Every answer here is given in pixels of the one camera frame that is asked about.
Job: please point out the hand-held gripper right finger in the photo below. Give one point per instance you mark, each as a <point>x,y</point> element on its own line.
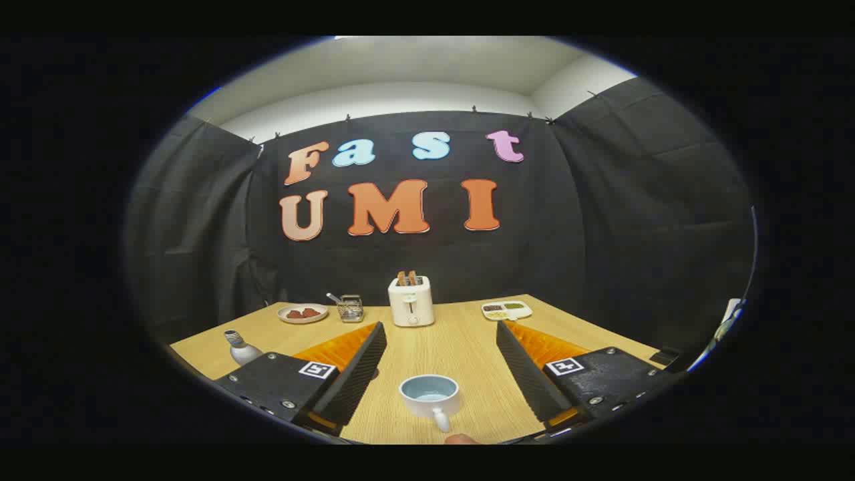
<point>528,377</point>

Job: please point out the round white plate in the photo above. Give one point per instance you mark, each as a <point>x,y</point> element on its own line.
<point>294,319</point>

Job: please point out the metal utensil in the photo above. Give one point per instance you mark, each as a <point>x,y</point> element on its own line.
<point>333,298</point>

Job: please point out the white divided dish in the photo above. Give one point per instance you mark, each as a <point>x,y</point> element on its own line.
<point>506,310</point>

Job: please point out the wooden table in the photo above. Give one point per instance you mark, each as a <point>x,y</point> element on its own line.
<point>454,347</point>

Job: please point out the black backdrop cloth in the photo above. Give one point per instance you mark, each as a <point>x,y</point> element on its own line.
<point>601,234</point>

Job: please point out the white cup blue inside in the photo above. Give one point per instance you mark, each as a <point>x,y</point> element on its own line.
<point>427,404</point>

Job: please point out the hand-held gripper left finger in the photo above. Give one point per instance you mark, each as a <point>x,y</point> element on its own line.
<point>361,374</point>

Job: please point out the silver juice bottle colourful label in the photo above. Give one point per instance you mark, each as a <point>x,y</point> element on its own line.
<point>242,352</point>

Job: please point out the white toaster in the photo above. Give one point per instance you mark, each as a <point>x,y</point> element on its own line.
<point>411,304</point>

